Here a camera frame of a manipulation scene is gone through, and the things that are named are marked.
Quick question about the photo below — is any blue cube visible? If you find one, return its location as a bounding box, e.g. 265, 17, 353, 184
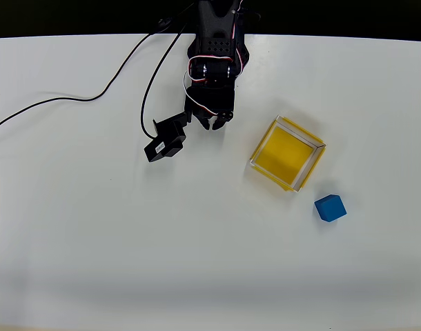
313, 194, 348, 223

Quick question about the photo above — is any yellow square tray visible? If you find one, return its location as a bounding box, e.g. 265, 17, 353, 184
248, 114, 327, 193

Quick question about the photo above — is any white red servo wire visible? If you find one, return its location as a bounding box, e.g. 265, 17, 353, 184
182, 56, 234, 117

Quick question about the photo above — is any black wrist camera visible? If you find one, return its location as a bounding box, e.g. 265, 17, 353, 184
144, 112, 188, 163

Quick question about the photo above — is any black camera cable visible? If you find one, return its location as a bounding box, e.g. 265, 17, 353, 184
140, 23, 189, 140

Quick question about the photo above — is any long black cable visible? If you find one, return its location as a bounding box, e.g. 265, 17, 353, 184
0, 19, 173, 136

